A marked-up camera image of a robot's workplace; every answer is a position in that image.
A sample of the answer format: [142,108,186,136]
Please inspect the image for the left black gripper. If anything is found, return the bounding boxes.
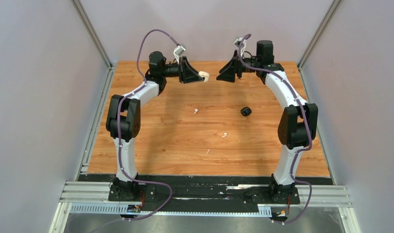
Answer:
[161,57,203,84]

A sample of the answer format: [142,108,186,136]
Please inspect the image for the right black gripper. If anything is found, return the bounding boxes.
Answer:
[216,50,260,83]

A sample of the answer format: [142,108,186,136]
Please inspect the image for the black earbud charging case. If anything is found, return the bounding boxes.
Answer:
[240,107,252,117]

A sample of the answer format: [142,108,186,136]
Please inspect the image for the white earbud charging case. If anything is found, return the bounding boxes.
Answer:
[198,71,210,82]

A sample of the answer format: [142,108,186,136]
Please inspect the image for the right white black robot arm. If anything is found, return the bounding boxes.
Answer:
[216,37,318,203]

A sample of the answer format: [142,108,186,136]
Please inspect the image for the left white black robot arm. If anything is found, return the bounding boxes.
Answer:
[106,51,210,200]

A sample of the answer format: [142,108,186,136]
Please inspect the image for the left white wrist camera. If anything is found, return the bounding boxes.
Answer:
[173,44,186,63]

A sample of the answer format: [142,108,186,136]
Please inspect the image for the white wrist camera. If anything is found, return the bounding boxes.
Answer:
[234,37,243,47]
[173,44,186,63]

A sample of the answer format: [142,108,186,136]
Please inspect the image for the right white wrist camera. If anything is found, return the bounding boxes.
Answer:
[234,37,243,47]

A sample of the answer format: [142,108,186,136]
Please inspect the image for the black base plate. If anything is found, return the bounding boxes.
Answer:
[77,174,334,213]

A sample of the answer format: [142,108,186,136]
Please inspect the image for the right aluminium corner post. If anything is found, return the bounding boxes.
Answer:
[297,0,343,71]

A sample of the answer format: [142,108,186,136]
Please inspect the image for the aluminium corner post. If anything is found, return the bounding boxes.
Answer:
[71,0,113,69]
[297,0,343,71]

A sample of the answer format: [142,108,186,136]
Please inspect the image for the left aluminium corner post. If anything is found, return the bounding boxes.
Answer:
[71,0,113,69]

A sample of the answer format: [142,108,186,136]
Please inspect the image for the slotted cable duct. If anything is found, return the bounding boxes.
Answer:
[70,203,272,216]

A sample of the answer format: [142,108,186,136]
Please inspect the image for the aluminium frame rail front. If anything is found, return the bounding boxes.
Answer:
[60,182,353,208]

